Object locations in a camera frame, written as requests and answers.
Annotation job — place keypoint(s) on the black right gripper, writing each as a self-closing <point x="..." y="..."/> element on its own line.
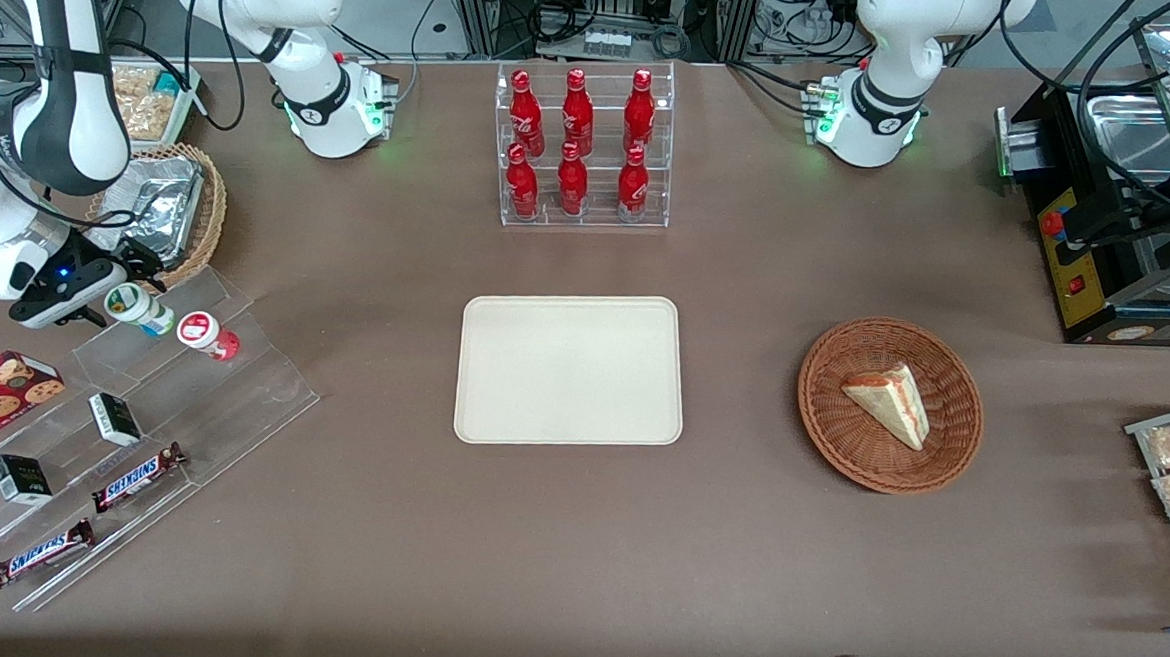
<point x="97" y="272"/>

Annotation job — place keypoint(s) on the green gum bottle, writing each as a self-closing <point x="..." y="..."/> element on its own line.
<point x="140" y="310"/>

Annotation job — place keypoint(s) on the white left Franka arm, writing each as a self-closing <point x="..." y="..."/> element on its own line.
<point x="891" y="24"/>

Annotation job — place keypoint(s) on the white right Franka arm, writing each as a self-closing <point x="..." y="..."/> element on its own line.
<point x="67" y="91"/>

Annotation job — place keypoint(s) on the red gum bottle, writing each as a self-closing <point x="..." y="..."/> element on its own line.
<point x="206" y="334"/>

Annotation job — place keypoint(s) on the silver foil tray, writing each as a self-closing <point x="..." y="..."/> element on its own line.
<point x="166" y="201"/>

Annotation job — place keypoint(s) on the beige plastic tray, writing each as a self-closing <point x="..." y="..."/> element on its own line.
<point x="571" y="370"/>

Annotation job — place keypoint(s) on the black machine with yellow panel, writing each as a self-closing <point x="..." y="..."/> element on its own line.
<point x="1097" y="295"/>

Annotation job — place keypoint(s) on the tan wicker basket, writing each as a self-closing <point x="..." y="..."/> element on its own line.
<point x="213" y="209"/>

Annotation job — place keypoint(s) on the small black box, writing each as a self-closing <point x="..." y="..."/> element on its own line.
<point x="21" y="480"/>
<point x="116" y="420"/>

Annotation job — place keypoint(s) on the clear acrylic stepped display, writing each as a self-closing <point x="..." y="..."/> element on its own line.
<point x="241" y="401"/>

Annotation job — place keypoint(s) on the clear cracker bag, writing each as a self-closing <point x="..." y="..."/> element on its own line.
<point x="145" y="118"/>
<point x="137" y="83"/>

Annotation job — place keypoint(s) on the brown Snickers bar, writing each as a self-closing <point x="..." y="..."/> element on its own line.
<point x="40" y="553"/>
<point x="137" y="477"/>

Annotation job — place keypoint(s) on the white snack bin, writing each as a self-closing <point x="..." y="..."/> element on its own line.
<point x="188" y="112"/>

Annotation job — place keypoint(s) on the teal snack packet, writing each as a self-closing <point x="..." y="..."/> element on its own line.
<point x="169" y="82"/>

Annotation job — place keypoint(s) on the wrapped triangle sandwich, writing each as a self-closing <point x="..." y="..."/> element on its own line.
<point x="891" y="405"/>

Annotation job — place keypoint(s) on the brown round wicker basket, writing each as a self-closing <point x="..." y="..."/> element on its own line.
<point x="839" y="442"/>

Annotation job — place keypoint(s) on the red cola bottle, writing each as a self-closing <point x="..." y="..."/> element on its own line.
<point x="526" y="115"/>
<point x="639" y="111"/>
<point x="633" y="186"/>
<point x="573" y="183"/>
<point x="522" y="185"/>
<point x="578" y="113"/>

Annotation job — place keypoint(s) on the clear acrylic bottle rack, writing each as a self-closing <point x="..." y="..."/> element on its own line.
<point x="651" y="212"/>

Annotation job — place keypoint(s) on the white power strip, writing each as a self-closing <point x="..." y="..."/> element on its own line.
<point x="607" y="43"/>

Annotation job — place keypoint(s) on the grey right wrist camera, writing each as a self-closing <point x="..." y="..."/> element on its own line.
<point x="40" y="310"/>

